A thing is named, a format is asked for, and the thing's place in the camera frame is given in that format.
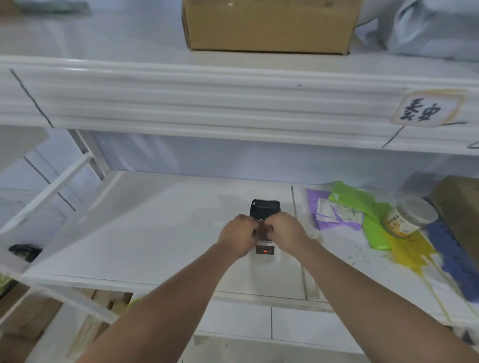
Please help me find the person's left forearm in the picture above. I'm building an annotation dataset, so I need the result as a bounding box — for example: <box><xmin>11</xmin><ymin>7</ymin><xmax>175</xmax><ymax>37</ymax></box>
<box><xmin>77</xmin><ymin>241</ymin><xmax>244</xmax><ymax>363</ymax></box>

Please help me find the clear jar with yellow label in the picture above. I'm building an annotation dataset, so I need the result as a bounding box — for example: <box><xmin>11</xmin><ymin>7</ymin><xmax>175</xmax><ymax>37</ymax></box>
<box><xmin>382</xmin><ymin>194</ymin><xmax>438</xmax><ymax>239</ymax></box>

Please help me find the brown cardboard parcel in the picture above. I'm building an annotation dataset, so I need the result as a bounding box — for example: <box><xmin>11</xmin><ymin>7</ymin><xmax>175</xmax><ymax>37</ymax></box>
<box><xmin>430</xmin><ymin>176</ymin><xmax>479</xmax><ymax>259</ymax></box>

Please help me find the grey plastic parcel bag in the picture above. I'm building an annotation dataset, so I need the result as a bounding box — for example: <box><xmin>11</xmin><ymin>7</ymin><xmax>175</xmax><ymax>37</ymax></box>
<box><xmin>356</xmin><ymin>0</ymin><xmax>479</xmax><ymax>62</ymax></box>

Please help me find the brown cardboard box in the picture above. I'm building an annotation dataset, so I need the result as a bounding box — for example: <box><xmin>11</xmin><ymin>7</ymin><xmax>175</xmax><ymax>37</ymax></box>
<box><xmin>182</xmin><ymin>0</ymin><xmax>363</xmax><ymax>55</ymax></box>

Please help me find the yellow mailer bag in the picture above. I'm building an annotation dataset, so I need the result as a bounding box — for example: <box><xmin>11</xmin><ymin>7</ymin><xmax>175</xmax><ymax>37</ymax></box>
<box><xmin>385</xmin><ymin>230</ymin><xmax>476</xmax><ymax>318</ymax></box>

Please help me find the green mailer bag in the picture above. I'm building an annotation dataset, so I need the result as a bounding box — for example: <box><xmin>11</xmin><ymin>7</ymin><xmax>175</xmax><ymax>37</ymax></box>
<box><xmin>329</xmin><ymin>181</ymin><xmax>393</xmax><ymax>251</ymax></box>

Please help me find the person's right forearm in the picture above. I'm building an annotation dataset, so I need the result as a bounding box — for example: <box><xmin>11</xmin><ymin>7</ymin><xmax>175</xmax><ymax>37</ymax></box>
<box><xmin>286</xmin><ymin>239</ymin><xmax>479</xmax><ymax>363</ymax></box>

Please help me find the blue mailer bag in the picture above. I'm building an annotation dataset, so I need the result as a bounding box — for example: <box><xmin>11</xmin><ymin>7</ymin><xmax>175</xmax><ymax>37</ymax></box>
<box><xmin>423</xmin><ymin>196</ymin><xmax>479</xmax><ymax>303</ymax></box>

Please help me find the shelf label sticker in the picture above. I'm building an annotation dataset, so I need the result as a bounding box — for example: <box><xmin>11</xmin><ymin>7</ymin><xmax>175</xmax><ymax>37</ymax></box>
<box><xmin>391</xmin><ymin>90</ymin><xmax>466</xmax><ymax>128</ymax></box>

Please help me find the black object on lower shelf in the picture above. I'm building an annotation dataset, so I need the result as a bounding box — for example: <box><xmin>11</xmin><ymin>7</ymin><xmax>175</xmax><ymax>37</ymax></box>
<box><xmin>8</xmin><ymin>244</ymin><xmax>43</xmax><ymax>263</ymax></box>

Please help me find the black handheld scanner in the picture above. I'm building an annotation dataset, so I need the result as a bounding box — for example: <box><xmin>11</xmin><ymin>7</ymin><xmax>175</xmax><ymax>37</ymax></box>
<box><xmin>249</xmin><ymin>199</ymin><xmax>281</xmax><ymax>256</ymax></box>

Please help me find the person's left hand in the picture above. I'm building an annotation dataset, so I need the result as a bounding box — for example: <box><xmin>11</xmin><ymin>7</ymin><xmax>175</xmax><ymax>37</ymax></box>
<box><xmin>217</xmin><ymin>214</ymin><xmax>265</xmax><ymax>259</ymax></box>

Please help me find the purple mailer bag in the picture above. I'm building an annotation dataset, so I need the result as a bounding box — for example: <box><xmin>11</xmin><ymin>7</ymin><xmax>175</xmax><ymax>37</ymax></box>
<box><xmin>307</xmin><ymin>188</ymin><xmax>363</xmax><ymax>231</ymax></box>

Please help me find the white metal shelf rack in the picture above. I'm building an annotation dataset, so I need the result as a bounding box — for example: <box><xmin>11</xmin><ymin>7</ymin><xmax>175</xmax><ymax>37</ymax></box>
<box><xmin>0</xmin><ymin>7</ymin><xmax>479</xmax><ymax>363</ymax></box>

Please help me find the person's right hand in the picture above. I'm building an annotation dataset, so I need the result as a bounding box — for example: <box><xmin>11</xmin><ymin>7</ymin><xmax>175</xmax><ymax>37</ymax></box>
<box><xmin>261</xmin><ymin>212</ymin><xmax>312</xmax><ymax>257</ymax></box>

